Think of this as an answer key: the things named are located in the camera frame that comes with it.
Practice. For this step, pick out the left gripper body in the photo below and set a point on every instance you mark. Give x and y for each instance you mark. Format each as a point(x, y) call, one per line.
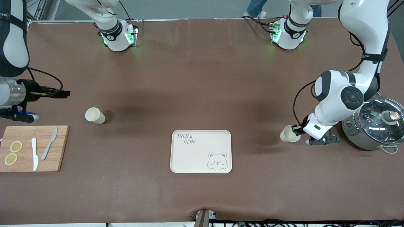
point(303, 127)

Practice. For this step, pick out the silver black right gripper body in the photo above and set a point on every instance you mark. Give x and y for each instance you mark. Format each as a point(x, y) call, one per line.
point(31, 90)

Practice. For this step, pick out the white plastic cup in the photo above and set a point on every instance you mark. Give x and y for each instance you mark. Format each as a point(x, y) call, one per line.
point(288, 135)
point(94, 115)

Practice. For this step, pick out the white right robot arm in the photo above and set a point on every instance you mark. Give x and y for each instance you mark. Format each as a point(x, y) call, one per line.
point(113, 34)

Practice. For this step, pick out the cream tray with bear print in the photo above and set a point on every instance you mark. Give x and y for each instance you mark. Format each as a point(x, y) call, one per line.
point(189, 160)

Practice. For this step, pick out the grey pot glass lid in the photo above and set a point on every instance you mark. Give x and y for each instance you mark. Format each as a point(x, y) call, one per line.
point(353, 135)

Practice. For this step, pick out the lemon slice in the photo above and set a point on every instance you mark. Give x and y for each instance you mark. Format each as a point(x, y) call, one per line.
point(16, 146)
point(11, 159)

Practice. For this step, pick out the grey plastic knife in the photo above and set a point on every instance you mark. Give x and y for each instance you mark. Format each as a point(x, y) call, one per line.
point(47, 148)

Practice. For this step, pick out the wooden cutting board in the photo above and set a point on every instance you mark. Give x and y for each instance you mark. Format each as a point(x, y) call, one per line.
point(61, 151)

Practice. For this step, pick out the white plastic knife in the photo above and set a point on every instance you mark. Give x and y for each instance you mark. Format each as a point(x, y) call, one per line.
point(34, 157)

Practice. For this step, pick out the person in blue jeans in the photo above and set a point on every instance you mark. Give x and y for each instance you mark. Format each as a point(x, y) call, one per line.
point(255, 6)

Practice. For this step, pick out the aluminium frame post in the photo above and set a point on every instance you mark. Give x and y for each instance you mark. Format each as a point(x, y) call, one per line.
point(394, 8)
point(38, 11)

